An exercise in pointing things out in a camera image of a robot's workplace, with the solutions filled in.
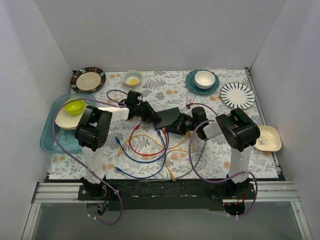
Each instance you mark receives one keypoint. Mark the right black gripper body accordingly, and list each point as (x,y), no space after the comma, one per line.
(177,122)

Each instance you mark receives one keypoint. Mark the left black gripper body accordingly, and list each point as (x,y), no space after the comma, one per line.
(149,114)

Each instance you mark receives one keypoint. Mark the black network switch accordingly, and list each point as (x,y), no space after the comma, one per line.
(168,117)

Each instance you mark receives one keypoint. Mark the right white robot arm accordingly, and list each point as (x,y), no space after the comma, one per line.
(240,132)

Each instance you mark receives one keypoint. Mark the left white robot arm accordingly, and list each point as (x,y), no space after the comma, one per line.
(93,128)

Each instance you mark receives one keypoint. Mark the yellow patterned small bowl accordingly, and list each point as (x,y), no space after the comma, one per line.
(132,78)

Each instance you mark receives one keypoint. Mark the teal scalloped plate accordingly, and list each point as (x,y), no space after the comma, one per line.
(191,83)

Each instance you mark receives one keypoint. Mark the white bowl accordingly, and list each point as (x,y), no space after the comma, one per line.
(204,79)

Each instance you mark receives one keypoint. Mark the blue white striped plate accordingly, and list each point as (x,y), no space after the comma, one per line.
(237,95)

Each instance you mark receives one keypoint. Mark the brown striped rim plate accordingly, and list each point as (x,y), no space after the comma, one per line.
(87,80)

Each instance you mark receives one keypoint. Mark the lime green bowl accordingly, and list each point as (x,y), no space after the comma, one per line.
(74,107)

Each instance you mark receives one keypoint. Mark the cream plate stack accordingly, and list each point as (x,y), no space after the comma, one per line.
(67,121)

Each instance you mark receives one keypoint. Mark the cream square dish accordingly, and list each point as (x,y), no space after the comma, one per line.
(269,140)

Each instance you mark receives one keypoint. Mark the translucent teal tray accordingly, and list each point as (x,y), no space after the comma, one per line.
(65,137)

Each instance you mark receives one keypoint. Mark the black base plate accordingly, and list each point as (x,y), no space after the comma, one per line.
(159,195)

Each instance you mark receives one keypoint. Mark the aluminium frame rail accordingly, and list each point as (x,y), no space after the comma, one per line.
(65,192)

